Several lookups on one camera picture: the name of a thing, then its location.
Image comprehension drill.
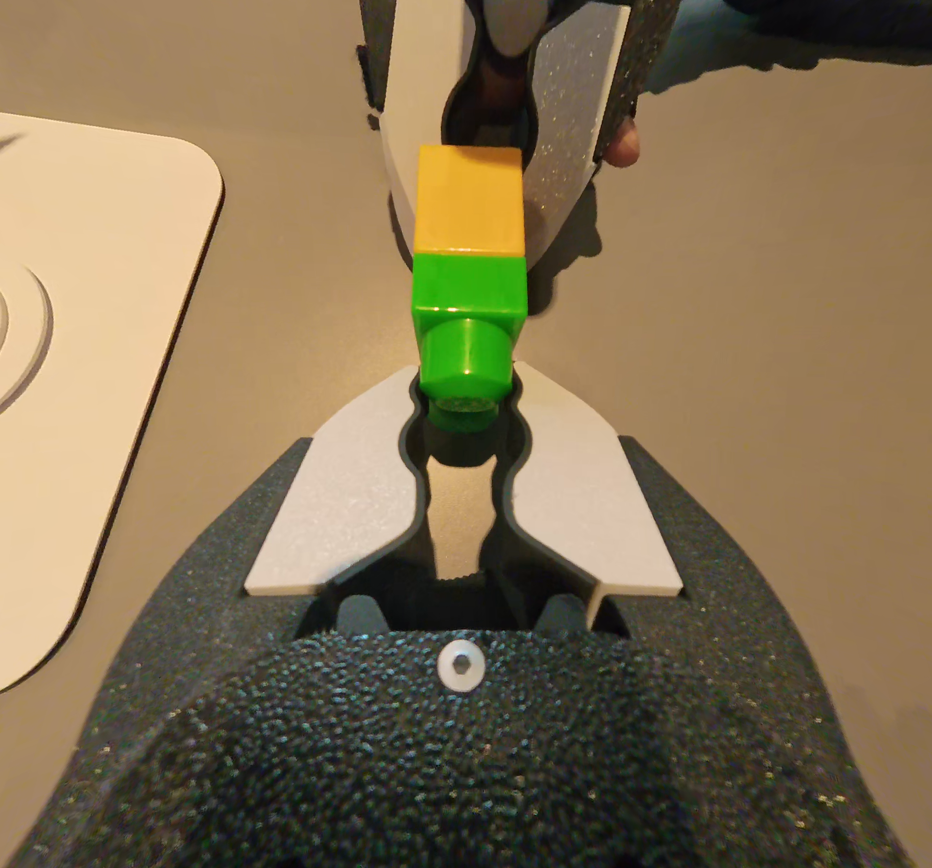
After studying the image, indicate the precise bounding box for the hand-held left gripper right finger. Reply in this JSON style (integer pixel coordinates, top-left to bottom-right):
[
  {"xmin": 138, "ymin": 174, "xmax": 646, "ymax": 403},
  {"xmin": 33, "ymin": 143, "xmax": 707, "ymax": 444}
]
[{"xmin": 502, "ymin": 360, "xmax": 686, "ymax": 630}]

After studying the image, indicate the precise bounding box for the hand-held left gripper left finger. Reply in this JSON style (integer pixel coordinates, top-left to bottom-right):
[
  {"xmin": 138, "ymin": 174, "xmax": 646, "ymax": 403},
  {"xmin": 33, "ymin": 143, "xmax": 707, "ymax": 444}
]
[{"xmin": 244, "ymin": 366, "xmax": 428, "ymax": 598}]

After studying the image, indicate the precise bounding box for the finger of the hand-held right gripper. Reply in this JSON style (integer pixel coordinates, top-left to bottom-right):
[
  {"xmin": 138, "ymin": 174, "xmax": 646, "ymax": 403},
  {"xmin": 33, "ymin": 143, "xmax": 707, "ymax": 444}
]
[
  {"xmin": 521, "ymin": 3, "xmax": 634, "ymax": 277},
  {"xmin": 380, "ymin": 0, "xmax": 483, "ymax": 261}
]

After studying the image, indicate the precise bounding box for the yellow single-stud mega block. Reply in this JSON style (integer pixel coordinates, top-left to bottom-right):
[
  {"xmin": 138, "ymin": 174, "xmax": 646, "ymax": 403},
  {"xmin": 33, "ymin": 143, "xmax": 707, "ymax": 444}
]
[{"xmin": 413, "ymin": 145, "xmax": 527, "ymax": 257}]

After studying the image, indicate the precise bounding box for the green two-stud mega block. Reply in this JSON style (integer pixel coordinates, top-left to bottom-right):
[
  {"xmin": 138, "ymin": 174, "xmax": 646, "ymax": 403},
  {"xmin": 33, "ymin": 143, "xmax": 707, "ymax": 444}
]
[{"xmin": 411, "ymin": 252, "xmax": 530, "ymax": 434}]

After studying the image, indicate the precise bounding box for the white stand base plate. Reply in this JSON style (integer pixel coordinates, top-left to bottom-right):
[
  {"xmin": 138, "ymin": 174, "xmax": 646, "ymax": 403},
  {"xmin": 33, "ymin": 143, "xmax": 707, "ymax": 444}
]
[{"xmin": 0, "ymin": 112, "xmax": 225, "ymax": 694}]

